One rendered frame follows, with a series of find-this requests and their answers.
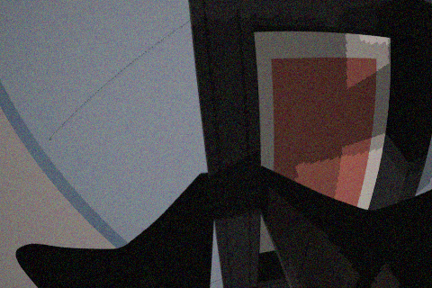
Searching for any black picture frame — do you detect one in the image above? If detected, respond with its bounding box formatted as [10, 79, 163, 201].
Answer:
[188, 0, 432, 288]

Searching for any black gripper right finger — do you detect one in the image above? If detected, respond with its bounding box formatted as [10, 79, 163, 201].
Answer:
[260, 166, 432, 288]

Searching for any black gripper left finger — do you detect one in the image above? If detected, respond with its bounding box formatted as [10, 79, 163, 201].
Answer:
[15, 172, 213, 288]

